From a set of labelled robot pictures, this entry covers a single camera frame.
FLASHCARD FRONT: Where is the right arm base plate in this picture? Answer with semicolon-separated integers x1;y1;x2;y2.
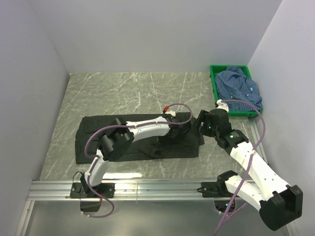
197;179;233;214

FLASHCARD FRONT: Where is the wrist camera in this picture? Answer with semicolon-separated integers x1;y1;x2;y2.
163;106;176;118
215;99;229;112

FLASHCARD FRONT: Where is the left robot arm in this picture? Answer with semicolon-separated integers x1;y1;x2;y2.
80;114;193;198

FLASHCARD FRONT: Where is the aluminium mounting rail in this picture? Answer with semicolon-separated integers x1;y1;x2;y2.
14;118;296;236

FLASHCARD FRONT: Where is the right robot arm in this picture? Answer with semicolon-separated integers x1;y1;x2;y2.
195;109;303;231

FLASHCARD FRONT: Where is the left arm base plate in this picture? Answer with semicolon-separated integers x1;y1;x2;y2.
69;182;115;213

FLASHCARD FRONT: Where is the blue checked long sleeve shirt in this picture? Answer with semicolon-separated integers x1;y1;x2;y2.
215;66;263;112

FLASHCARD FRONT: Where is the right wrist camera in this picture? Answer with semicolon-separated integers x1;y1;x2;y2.
215;99;229;112

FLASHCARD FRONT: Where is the green plastic bin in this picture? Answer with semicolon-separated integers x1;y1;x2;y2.
210;65;263;117

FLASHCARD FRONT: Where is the black pinstripe long sleeve shirt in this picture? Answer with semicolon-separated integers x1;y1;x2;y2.
74;114;204;164

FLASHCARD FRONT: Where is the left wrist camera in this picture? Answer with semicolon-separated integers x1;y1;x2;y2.
163;106;176;118

